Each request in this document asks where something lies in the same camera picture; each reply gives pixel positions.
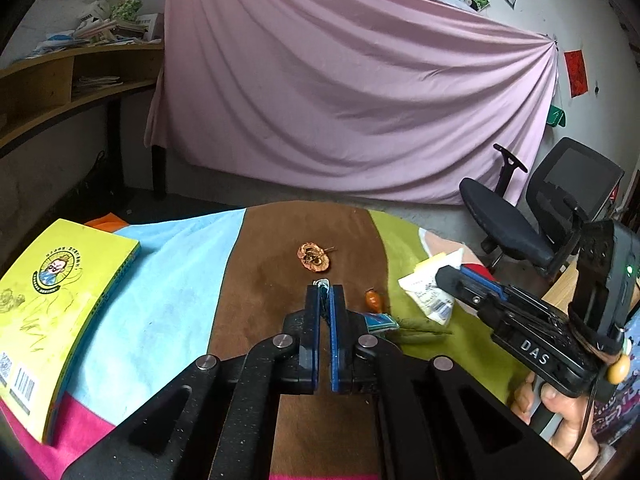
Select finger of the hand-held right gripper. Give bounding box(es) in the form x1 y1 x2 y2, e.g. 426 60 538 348
459 264 507 296
434 266 502 319

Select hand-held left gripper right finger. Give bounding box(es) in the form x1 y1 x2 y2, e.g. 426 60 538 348
327 285 583 480

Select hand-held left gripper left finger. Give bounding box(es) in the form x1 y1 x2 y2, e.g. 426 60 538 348
62 284 329 480

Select white packet green strip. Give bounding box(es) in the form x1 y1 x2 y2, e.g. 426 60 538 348
398 249 468 326

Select small blue wrapper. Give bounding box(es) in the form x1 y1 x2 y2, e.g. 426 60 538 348
367 312 400 333

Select green vegetable pod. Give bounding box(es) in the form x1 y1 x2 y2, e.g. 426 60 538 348
399 316 453 336

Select dried orange fruit peel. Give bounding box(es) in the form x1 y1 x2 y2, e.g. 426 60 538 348
296 242 337 273

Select person's right hand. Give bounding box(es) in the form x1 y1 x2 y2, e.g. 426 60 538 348
511 377 608 476

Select black mesh office chair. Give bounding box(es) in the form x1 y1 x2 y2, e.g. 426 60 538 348
459 136 626 281

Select brown band with wooden bead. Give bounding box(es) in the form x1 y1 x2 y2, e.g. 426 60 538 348
567 310 632 383

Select blue printed curtain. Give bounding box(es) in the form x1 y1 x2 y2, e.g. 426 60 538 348
592 305 640 466

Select colourful patchwork cloth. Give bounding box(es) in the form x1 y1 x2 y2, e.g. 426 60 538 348
0 201 551 480

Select pink hanging bed sheet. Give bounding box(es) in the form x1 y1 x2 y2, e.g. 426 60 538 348
144 0 560 206

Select yellow book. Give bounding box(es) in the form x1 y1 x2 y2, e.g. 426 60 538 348
0 218 142 445

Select papers inside shelf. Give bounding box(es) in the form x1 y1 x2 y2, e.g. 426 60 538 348
75 75 122 92

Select white cardboard box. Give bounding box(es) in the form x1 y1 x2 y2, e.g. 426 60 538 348
132 12 165 43

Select pile of papers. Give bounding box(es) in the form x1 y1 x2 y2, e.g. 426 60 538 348
35 15 151 58

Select green patterned bag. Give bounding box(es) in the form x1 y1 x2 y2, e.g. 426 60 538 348
111 0 143 23

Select wooden shelf desk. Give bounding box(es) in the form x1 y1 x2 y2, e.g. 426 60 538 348
0 42 168 198

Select white plastic bag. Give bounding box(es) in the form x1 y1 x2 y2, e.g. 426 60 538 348
75 0 112 23

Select red paper wall decoration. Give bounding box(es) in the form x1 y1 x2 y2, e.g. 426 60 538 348
564 50 587 98

